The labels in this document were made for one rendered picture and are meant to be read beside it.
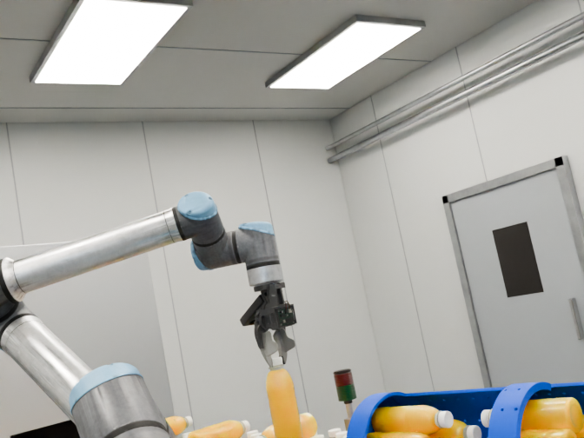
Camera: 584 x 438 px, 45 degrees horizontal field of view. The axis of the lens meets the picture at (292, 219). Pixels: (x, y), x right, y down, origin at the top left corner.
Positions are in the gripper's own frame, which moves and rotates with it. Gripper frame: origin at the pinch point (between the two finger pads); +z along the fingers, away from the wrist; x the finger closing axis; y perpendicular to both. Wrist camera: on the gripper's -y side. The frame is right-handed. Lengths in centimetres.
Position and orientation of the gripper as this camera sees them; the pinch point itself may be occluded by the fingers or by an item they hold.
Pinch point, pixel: (275, 361)
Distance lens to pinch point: 188.1
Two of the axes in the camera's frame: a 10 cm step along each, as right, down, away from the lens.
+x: 7.1, -0.4, 7.0
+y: 6.8, -2.3, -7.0
